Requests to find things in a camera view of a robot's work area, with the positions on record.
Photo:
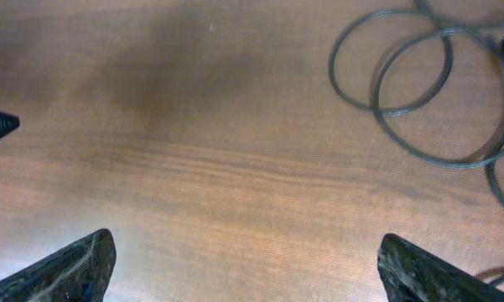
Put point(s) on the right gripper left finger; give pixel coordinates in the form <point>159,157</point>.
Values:
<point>80,271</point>

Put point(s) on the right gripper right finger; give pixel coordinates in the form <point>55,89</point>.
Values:
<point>409,273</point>

